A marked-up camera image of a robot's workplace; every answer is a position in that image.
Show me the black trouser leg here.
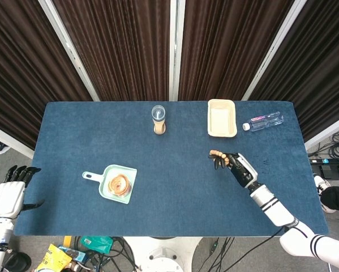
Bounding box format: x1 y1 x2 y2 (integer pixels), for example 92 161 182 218
320 186 339 212

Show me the green plastic packet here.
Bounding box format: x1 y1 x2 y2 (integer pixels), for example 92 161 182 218
79 235 114 254

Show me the black round floor object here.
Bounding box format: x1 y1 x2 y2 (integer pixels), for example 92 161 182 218
2 251 33 272

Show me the brown pleated curtain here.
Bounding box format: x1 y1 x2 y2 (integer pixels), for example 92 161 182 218
178 0 296 101
248 0 339 142
0 0 94 150
52 0 171 102

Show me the yellow snack bag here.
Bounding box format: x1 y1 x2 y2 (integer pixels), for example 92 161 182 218
35 243 73 272

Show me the mint green dustpan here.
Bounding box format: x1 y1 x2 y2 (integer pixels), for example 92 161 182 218
81 165 138 205

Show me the white screen frame rail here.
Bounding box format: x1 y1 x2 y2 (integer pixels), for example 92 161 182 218
304 112 339 151
0 121 34 159

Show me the blue snack packet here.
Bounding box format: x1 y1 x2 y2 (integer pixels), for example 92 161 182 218
58 245 88 263

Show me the wooden bead bracelet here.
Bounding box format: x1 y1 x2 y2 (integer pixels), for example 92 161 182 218
208 150 231 168

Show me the white screen frame post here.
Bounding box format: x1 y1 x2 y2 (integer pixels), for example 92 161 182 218
242 0 311 101
38 0 101 102
169 0 186 101

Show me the black power strip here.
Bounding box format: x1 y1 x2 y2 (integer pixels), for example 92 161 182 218
309 158 339 167

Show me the seasoning bottle with blue cap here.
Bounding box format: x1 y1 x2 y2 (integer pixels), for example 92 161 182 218
151 105 167 135

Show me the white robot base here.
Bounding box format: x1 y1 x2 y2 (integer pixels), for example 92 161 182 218
123 236 203 272

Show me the blue tablecloth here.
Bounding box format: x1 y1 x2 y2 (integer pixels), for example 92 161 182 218
13 100 330 237

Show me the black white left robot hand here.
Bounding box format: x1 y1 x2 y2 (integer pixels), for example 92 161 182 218
0 165 45 219

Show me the clear tub of rubber bands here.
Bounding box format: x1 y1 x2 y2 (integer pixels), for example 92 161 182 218
106 173 132 197

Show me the cream plastic tray container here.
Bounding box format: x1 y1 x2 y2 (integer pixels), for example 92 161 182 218
207 99 238 138

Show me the black floor cable tangle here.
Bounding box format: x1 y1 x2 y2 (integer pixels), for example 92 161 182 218
72 236 140 272

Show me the black foot pedal unit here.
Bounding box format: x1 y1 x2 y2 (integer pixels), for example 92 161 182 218
319 164 339 179

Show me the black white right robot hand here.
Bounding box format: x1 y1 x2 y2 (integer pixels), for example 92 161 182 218
213 152 259 189

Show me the clear plastic water bottle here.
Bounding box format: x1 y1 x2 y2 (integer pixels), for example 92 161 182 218
242 111 285 133

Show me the white sneaker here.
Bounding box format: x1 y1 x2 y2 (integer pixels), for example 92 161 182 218
313 175 337 214

